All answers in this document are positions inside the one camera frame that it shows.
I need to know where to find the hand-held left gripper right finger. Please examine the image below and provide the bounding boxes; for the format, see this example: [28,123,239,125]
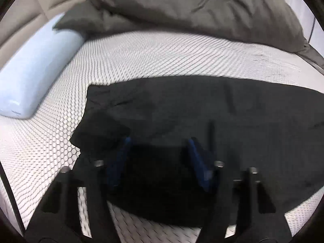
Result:
[186,137,290,243]

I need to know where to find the black pants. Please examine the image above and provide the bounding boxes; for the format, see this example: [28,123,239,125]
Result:
[69,75,324,227]

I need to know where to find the white wardrobe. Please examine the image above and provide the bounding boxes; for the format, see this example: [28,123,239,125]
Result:
[283,0,322,53]

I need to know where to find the light blue pillow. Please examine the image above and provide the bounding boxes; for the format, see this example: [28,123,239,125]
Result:
[0,13,85,119]

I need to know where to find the white honeycomb mattress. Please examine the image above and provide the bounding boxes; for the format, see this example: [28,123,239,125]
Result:
[0,29,324,243]

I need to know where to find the beige padded headboard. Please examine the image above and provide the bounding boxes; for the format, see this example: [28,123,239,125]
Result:
[0,0,102,48]

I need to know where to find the dark grey duvet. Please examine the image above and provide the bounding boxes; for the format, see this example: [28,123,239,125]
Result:
[54,0,324,71]

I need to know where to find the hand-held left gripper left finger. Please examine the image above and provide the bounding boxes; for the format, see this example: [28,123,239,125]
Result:
[24,137,132,243]

